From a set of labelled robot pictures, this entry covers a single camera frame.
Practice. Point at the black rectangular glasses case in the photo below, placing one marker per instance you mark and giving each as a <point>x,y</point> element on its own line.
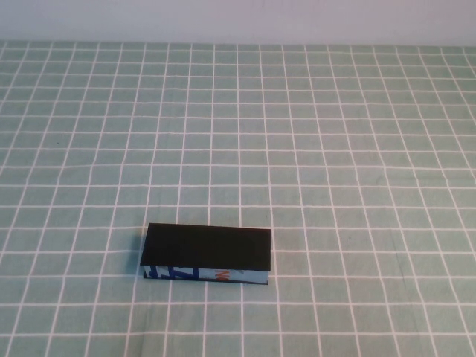
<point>204,245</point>

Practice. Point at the green white-checked tablecloth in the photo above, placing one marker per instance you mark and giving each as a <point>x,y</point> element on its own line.
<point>297,148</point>

